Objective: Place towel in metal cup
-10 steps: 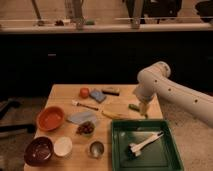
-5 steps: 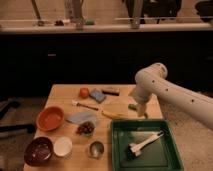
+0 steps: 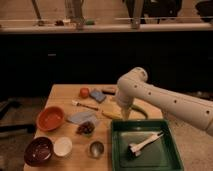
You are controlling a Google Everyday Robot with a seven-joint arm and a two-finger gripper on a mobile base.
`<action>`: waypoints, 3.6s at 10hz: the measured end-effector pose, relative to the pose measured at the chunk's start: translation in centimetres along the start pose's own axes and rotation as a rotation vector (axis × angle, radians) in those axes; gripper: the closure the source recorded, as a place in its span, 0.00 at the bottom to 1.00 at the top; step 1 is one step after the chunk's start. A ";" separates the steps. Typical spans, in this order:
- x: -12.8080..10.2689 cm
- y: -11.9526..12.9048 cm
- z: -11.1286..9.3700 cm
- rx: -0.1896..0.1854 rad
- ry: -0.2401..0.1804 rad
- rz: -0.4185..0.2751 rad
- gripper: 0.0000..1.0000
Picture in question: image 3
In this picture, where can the white dish brush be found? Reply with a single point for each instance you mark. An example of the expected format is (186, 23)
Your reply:
(135, 149)

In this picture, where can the blue sponge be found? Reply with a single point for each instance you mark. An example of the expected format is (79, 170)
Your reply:
(97, 95)

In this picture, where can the green plastic tray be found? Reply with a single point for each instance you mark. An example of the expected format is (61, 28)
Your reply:
(160, 155)

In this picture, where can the fork with dark handle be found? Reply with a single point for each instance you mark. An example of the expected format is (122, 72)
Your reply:
(76, 103)

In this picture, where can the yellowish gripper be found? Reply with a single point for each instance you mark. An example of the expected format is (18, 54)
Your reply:
(125, 112)

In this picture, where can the orange bowl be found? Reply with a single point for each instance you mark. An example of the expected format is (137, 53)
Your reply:
(50, 118)

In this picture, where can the red tomato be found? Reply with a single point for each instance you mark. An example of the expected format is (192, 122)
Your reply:
(84, 92)

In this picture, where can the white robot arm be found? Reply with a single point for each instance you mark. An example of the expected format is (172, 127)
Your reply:
(195, 111)

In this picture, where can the dark maroon bowl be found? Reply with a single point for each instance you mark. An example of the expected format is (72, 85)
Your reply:
(38, 152)

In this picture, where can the light blue towel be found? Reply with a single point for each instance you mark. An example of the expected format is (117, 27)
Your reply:
(81, 117)

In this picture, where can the small metal cup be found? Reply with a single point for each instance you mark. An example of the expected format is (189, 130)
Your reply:
(96, 149)

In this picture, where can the small white bowl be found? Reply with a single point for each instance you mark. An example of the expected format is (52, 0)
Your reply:
(62, 146)

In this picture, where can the yellow banana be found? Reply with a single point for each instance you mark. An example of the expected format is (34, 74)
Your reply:
(111, 115)

